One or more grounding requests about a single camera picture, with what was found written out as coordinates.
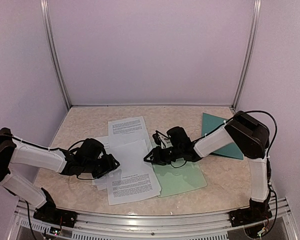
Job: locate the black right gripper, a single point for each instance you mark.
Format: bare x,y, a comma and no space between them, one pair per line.
157,157

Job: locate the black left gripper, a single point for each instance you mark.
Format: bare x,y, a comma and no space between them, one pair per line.
109,165

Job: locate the printed paper sheet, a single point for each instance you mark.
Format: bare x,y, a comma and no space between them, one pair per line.
128,130
134,180

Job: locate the light green clipboard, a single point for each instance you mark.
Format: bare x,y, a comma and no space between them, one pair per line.
178,178

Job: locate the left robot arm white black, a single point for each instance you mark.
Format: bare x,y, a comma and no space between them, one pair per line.
87,156

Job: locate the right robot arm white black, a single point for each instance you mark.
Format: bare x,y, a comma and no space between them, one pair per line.
252,138

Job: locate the dark teal folder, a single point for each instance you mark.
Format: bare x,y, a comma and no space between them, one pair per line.
216,140

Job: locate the left lower paper sheets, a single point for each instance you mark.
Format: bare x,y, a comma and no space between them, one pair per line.
99,178

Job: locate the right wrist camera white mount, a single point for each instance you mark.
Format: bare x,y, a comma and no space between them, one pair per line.
161,140

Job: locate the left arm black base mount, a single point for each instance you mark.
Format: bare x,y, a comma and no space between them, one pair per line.
49,213

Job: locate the front aluminium rail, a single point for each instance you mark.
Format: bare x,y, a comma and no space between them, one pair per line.
101,226

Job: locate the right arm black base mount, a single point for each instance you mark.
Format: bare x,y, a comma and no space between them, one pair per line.
256,212

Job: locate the left aluminium frame post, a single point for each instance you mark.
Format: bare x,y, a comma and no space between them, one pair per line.
44,5

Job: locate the aluminium frame post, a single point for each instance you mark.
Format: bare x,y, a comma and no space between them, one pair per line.
44,5
248,53

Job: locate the right aluminium frame post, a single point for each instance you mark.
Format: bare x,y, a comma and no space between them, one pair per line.
248,53

